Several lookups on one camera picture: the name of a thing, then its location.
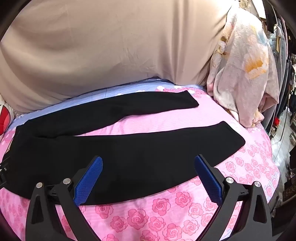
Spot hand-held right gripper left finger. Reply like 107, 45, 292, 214
25, 156, 103, 241

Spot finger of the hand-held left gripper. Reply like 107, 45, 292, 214
0, 157, 11, 189

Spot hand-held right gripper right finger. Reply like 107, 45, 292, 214
194, 155, 274, 241

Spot black pants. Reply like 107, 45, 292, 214
8, 91, 246, 206

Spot white and red plush pillow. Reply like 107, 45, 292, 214
0, 94, 17, 138

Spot pink floral bedsheet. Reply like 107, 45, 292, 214
0, 77, 281, 241

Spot pale floral fleece blanket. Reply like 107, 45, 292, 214
206, 5, 279, 128

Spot beige duvet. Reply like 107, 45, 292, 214
0, 0, 232, 114

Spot hanging dark clothes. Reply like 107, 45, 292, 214
266, 9, 296, 142

